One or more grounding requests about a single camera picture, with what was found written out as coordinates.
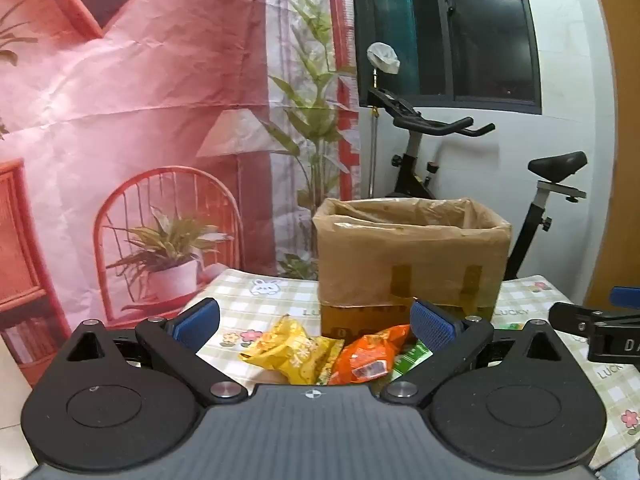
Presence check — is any green striped snack packet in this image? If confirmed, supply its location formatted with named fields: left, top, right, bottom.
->
left=390, top=340, right=433, bottom=380

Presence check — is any orange snack bag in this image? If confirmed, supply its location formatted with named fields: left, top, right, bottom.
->
left=329, top=324, right=410, bottom=386

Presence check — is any yellow snack bag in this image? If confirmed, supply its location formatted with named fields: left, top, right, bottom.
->
left=240, top=315, right=345, bottom=386

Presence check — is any checkered bunny tablecloth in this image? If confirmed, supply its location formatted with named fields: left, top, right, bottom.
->
left=177, top=268, right=640, bottom=470

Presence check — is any cardboard box with plastic liner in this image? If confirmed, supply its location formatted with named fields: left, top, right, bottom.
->
left=314, top=198, right=512, bottom=341

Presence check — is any black exercise bike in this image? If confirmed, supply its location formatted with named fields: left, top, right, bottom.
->
left=366, top=87, right=588, bottom=280

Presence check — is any printed room backdrop cloth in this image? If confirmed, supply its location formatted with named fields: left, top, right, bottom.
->
left=1, top=0, right=360, bottom=384

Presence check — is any dark window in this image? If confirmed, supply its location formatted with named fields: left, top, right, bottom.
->
left=354, top=0, right=542, bottom=115

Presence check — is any wooden door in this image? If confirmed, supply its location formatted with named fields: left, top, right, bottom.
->
left=586, top=0, right=639, bottom=308

